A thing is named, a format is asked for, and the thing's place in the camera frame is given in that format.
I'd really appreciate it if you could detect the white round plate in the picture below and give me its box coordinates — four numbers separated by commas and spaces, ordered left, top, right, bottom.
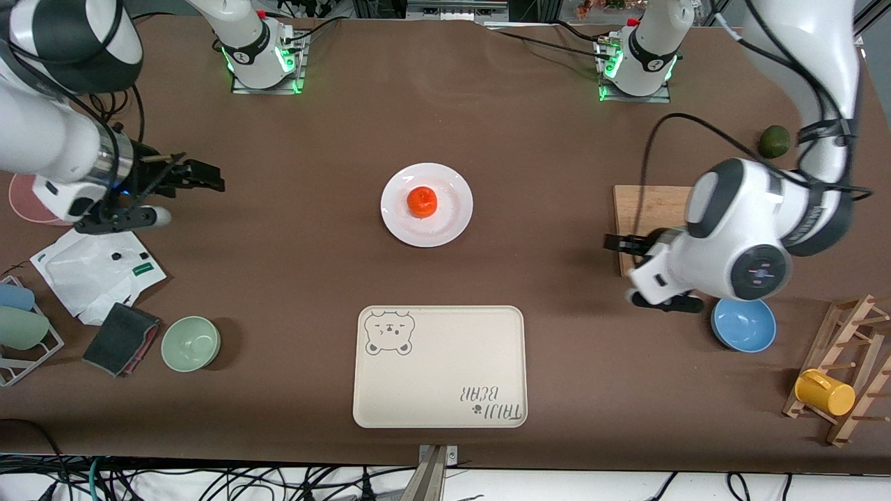
380, 162, 474, 248

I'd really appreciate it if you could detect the orange fruit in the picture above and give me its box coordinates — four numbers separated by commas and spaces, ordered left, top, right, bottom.
407, 185, 439, 219

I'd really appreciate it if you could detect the wooden cutting board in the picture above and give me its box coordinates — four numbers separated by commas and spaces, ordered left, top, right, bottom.
613, 185, 697, 278

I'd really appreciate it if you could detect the white plastic bag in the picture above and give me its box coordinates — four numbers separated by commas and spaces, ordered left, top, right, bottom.
29, 226, 168, 326

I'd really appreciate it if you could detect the blue bowl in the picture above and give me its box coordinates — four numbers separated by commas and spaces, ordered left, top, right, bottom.
710, 298, 778, 353

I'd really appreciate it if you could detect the pink bowl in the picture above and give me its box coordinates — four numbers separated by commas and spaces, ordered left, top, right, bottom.
8, 173, 70, 227

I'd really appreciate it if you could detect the pale green bowl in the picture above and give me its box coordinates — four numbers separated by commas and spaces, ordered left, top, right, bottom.
160, 316, 222, 373

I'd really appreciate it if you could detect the dark green avocado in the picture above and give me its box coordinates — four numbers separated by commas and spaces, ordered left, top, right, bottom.
758, 125, 792, 159

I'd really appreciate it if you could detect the grey folded cloth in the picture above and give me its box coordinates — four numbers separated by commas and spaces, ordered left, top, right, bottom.
82, 302, 162, 379

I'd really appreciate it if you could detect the light blue cup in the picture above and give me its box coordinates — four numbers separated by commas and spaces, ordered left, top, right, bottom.
0, 283, 36, 312

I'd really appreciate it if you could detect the pale green cup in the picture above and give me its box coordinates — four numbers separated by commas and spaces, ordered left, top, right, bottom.
0, 306, 51, 351

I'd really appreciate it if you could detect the wooden cup rack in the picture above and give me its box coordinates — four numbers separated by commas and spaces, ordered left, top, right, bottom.
782, 294, 891, 447

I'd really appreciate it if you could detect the cream bear print tray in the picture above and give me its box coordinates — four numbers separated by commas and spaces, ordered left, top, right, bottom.
352, 305, 528, 429

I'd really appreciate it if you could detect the yellow cup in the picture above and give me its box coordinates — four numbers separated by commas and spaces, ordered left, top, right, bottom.
794, 369, 856, 417

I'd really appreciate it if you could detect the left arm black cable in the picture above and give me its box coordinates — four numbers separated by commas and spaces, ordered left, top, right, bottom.
638, 113, 770, 237

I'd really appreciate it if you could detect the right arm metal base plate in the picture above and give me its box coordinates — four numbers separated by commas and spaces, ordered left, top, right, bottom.
231, 31, 307, 95

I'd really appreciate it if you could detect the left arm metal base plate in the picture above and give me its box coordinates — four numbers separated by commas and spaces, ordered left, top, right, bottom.
597, 38, 672, 104

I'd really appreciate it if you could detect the right base black cable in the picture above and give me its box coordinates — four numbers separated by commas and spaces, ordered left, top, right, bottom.
278, 15, 343, 44

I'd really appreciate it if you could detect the base black cable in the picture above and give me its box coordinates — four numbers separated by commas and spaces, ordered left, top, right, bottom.
278, 15, 343, 44
491, 21, 617, 62

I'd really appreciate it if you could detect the white wire rack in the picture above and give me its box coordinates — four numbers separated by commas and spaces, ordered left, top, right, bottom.
0, 275, 65, 388

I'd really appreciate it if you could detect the left base black cable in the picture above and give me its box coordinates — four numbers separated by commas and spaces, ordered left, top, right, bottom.
491, 21, 617, 62

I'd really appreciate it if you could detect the metal frame structure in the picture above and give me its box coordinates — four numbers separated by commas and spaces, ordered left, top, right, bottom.
352, 0, 565, 25

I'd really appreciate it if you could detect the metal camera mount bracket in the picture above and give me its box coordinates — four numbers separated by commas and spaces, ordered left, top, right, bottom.
400, 444, 460, 501

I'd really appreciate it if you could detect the green cable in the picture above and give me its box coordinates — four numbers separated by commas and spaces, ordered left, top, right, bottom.
87, 456, 107, 501

